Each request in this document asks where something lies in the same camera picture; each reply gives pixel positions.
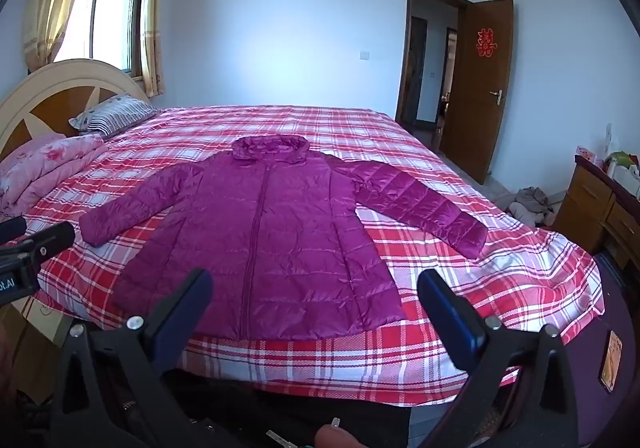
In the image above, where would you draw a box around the striped pillow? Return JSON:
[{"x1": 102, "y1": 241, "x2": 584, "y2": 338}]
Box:
[{"x1": 68, "y1": 94, "x2": 161, "y2": 138}]

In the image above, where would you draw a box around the pink floral quilt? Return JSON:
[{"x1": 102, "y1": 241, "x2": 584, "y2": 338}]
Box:
[{"x1": 0, "y1": 132, "x2": 108, "y2": 224}]

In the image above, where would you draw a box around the dark purple suitcase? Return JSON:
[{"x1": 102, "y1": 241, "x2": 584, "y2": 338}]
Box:
[{"x1": 562, "y1": 253, "x2": 640, "y2": 448}]

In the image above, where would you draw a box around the purple hooded down jacket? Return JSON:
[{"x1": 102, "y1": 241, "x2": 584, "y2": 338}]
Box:
[{"x1": 80, "y1": 135, "x2": 489, "y2": 344}]

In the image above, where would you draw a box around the brown wooden door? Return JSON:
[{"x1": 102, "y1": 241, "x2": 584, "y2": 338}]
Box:
[{"x1": 437, "y1": 0, "x2": 515, "y2": 185}]

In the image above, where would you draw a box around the cardboard box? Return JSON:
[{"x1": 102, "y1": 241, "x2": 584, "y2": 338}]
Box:
[{"x1": 0, "y1": 298, "x2": 76, "y2": 404}]

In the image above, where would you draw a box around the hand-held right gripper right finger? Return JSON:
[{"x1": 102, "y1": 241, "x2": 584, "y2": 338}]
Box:
[{"x1": 416, "y1": 269, "x2": 596, "y2": 448}]

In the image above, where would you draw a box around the red paper door decoration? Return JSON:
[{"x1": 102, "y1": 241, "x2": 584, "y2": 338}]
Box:
[{"x1": 475, "y1": 27, "x2": 498, "y2": 58}]

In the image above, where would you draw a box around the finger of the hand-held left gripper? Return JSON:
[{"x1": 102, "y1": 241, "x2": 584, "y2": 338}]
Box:
[
  {"x1": 0, "y1": 217, "x2": 28, "y2": 247},
  {"x1": 0, "y1": 222, "x2": 76, "y2": 275}
]

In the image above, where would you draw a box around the pile of clothes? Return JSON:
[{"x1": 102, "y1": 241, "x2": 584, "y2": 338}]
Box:
[{"x1": 507, "y1": 187, "x2": 561, "y2": 229}]

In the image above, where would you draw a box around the wooden dresser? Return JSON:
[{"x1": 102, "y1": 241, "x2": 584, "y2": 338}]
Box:
[{"x1": 552, "y1": 155, "x2": 640, "y2": 270}]

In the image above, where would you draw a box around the person's right hand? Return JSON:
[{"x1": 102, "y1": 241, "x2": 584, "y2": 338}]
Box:
[{"x1": 315, "y1": 426, "x2": 362, "y2": 448}]

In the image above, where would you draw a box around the brown wooden door frame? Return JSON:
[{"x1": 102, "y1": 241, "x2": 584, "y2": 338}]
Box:
[{"x1": 395, "y1": 0, "x2": 473, "y2": 139}]

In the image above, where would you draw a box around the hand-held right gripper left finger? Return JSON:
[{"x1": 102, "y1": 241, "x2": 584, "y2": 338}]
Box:
[{"x1": 50, "y1": 268, "x2": 215, "y2": 448}]

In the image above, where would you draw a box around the cream and wood headboard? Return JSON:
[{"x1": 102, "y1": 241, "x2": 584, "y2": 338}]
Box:
[{"x1": 0, "y1": 59, "x2": 161, "y2": 164}]

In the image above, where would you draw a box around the red white plaid bed sheet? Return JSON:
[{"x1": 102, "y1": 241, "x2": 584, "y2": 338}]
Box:
[{"x1": 0, "y1": 105, "x2": 607, "y2": 409}]

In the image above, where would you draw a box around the window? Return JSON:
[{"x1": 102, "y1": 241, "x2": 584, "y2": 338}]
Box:
[{"x1": 65, "y1": 0, "x2": 151, "y2": 79}]

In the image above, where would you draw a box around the green and white packet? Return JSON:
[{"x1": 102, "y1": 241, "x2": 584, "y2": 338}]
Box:
[{"x1": 602, "y1": 150, "x2": 640, "y2": 188}]

